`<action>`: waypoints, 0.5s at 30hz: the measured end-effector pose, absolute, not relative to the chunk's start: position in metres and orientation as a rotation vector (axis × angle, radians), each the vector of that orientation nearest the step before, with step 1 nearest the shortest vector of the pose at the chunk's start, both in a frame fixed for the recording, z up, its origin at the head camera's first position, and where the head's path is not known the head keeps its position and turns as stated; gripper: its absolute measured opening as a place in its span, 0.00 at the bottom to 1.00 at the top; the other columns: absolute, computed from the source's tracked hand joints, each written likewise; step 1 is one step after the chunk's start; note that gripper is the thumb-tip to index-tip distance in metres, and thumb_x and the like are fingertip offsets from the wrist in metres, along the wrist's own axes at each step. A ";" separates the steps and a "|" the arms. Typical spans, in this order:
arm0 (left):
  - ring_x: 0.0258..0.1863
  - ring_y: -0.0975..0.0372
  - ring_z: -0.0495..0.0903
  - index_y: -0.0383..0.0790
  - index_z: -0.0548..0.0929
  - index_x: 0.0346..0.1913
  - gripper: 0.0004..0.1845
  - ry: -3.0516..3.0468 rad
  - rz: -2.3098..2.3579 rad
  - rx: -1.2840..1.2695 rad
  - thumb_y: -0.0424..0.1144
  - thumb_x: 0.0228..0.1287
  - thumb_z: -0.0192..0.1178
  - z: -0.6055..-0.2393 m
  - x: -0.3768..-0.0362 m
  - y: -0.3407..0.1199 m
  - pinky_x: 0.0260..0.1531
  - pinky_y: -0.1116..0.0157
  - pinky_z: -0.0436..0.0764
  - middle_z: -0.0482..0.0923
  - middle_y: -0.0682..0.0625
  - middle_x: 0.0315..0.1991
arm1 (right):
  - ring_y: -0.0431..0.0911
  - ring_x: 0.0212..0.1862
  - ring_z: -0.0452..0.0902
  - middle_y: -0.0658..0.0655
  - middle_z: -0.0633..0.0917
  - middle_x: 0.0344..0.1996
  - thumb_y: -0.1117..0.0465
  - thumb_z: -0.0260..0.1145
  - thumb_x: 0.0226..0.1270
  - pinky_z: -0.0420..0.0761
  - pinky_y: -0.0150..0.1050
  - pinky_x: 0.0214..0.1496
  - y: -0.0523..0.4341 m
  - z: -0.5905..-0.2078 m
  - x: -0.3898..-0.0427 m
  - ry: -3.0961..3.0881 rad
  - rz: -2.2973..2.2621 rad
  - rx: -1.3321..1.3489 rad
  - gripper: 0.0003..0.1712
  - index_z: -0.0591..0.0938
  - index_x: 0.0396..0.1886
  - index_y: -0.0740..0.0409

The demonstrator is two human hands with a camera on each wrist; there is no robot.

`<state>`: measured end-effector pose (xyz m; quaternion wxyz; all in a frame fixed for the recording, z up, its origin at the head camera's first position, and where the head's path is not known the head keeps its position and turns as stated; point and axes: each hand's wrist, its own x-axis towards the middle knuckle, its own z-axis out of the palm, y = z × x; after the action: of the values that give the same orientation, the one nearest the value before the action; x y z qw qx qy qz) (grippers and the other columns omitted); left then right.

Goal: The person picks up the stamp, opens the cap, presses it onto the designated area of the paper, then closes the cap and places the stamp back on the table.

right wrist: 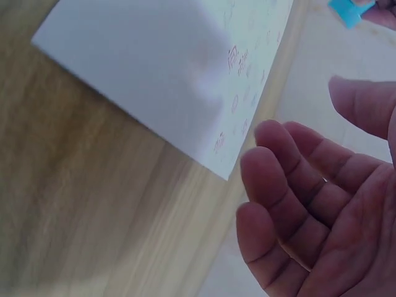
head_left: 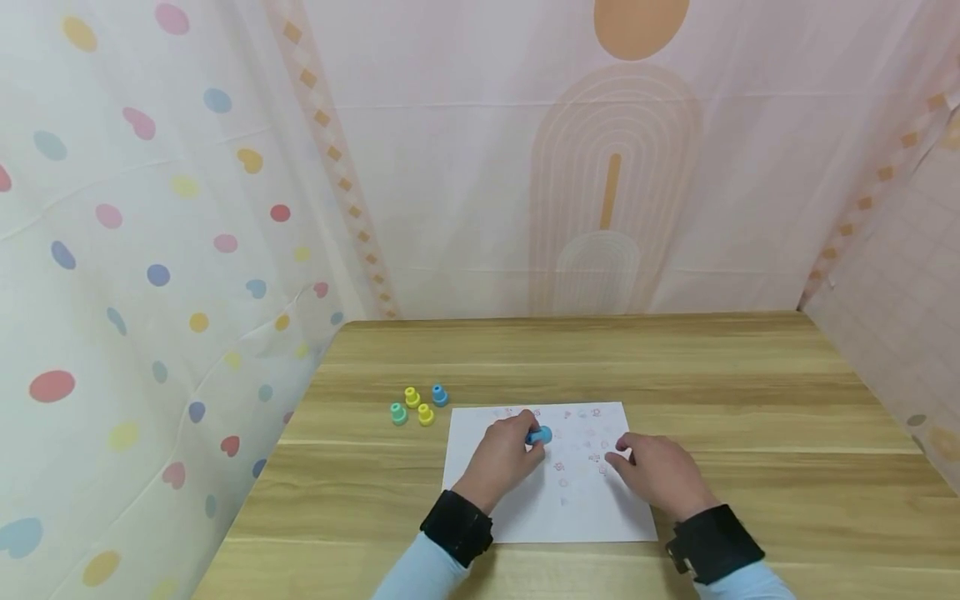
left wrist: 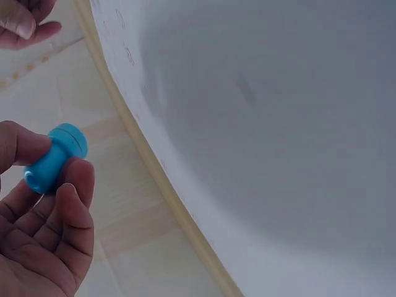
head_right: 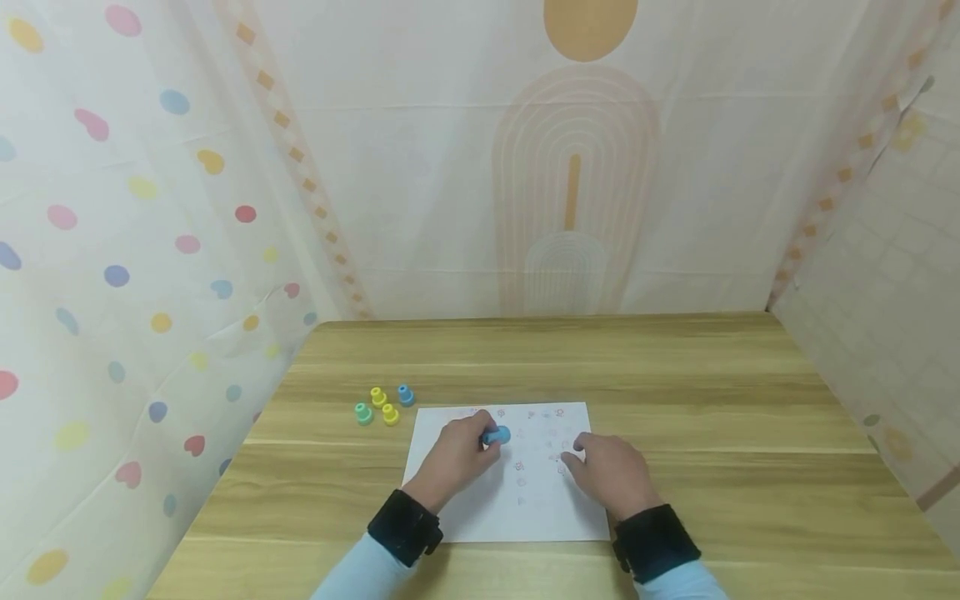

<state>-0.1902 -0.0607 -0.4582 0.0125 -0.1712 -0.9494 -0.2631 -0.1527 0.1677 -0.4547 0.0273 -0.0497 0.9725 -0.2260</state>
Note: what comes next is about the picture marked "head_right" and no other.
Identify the person's right hand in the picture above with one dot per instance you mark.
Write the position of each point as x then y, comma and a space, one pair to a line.
616, 475

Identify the person's left hand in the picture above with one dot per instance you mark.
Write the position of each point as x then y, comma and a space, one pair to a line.
454, 460

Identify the person's left thumb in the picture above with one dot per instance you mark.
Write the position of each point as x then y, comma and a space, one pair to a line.
489, 454

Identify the person's right fingers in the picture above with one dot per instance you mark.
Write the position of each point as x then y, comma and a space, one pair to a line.
574, 471

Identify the person's left fingers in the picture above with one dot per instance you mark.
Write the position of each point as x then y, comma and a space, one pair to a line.
476, 421

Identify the person's right thumb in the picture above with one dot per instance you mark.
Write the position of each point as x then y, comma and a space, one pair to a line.
583, 442

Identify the blue stamp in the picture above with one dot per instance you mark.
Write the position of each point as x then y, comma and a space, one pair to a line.
497, 435
405, 395

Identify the white stamped paper sheet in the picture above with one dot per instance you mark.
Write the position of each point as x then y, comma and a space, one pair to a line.
525, 500

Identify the person's left forearm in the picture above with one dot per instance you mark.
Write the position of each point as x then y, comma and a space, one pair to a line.
371, 571

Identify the person's right forearm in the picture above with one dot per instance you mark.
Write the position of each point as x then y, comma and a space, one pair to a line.
679, 582

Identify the yellow stamp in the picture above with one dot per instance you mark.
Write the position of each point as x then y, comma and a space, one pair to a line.
379, 397
390, 414

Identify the black wrist band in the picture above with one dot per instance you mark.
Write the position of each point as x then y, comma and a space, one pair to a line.
654, 543
405, 527

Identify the green stamp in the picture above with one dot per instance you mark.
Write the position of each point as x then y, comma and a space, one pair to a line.
364, 413

